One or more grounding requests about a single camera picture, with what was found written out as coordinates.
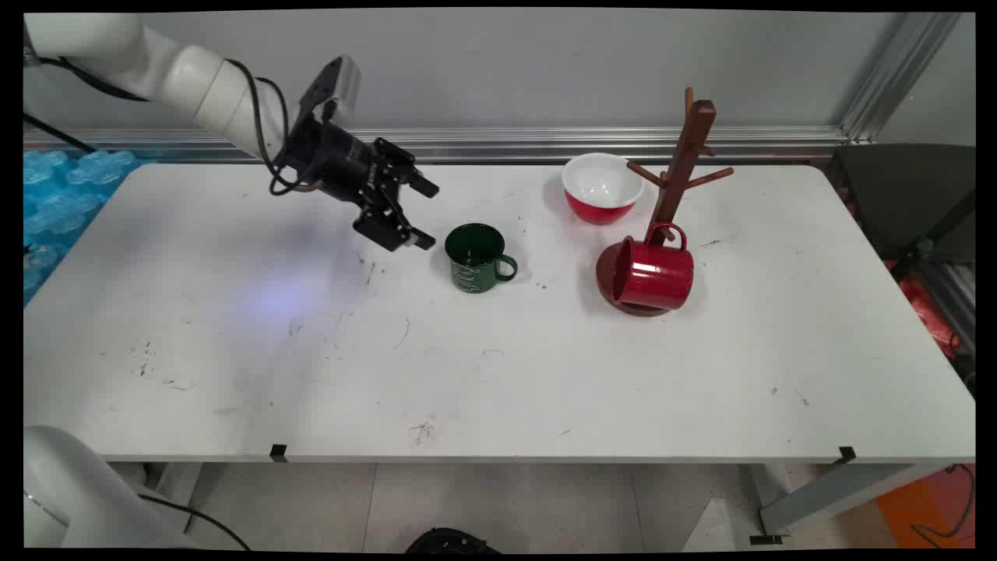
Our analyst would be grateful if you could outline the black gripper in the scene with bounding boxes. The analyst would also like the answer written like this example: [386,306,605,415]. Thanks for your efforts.
[285,115,440,252]

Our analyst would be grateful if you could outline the red enamel mug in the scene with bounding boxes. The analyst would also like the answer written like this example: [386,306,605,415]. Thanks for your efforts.
[610,222,696,311]

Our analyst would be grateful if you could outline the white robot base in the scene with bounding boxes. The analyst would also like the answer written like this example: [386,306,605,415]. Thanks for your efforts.
[23,425,197,550]

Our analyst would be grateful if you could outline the green enamel mug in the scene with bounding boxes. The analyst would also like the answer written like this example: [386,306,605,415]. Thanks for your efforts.
[445,223,519,295]

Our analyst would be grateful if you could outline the red bowl white inside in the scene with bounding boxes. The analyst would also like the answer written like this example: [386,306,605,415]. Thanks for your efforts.
[562,153,646,226]

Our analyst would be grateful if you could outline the brown wooden mug tree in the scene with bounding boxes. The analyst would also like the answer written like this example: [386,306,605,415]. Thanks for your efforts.
[596,86,735,318]

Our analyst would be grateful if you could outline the blue bubble wrap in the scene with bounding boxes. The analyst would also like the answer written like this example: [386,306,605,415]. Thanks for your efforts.
[23,150,143,306]

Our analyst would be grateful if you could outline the black round floor object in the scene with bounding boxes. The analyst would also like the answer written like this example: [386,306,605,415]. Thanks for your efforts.
[405,527,501,554]

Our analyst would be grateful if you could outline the white table leg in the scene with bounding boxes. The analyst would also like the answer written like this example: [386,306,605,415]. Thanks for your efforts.
[751,464,960,538]

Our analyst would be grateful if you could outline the red plastic bag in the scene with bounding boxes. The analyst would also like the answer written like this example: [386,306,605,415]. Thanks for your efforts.
[884,259,964,359]

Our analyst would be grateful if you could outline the orange floor mat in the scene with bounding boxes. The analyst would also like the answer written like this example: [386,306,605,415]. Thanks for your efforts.
[875,464,976,549]

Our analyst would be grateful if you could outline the horizontal aluminium frame rail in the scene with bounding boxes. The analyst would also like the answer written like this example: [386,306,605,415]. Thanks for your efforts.
[23,126,851,164]

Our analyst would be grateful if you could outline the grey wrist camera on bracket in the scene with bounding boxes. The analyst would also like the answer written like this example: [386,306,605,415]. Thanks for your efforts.
[299,55,362,127]

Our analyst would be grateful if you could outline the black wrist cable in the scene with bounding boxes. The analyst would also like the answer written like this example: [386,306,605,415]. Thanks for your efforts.
[23,56,322,197]

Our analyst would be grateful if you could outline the black cable behind table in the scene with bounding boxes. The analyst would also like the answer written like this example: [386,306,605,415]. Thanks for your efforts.
[23,112,97,153]

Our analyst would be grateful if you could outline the black floor cable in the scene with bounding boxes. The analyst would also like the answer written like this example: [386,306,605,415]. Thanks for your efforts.
[136,492,252,552]

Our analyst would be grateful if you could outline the slanted aluminium frame post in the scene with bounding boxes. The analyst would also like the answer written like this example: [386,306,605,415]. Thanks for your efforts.
[839,12,964,144]

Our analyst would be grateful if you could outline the short aluminium frame rail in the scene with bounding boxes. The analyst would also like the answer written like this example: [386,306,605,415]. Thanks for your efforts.
[919,260,976,353]

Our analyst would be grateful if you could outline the thin black cable on mat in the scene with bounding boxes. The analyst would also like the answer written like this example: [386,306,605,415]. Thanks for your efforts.
[910,464,976,543]

